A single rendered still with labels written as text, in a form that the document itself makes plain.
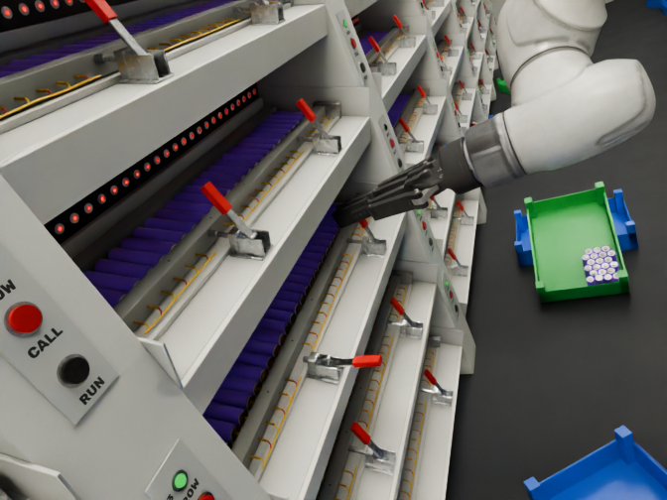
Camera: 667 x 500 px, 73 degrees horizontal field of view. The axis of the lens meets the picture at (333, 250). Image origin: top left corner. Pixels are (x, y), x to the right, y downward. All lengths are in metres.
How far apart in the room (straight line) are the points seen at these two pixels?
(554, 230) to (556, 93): 0.85
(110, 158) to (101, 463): 0.21
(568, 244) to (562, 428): 0.54
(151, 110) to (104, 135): 0.06
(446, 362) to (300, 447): 0.61
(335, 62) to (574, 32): 0.36
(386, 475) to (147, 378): 0.45
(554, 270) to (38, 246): 1.24
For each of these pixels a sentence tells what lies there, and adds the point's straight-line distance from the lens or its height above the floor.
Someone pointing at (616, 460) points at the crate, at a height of 0.00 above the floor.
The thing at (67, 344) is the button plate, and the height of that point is 0.76.
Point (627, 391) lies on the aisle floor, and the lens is 1.12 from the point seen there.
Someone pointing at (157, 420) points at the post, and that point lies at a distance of 0.37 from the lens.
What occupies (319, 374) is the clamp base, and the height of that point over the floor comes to 0.50.
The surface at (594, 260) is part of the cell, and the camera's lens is 1.30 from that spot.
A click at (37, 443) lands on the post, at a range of 0.32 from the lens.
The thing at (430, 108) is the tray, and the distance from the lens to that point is 1.39.
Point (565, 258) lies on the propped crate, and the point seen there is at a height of 0.05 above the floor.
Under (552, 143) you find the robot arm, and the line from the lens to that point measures 0.61.
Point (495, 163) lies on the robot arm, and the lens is 0.63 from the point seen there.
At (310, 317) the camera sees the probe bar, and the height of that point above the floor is 0.53.
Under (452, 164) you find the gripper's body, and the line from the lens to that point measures 0.65.
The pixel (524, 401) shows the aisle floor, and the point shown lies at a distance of 1.12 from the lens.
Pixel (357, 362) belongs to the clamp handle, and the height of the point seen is 0.51.
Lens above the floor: 0.87
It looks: 26 degrees down
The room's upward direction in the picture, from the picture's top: 27 degrees counter-clockwise
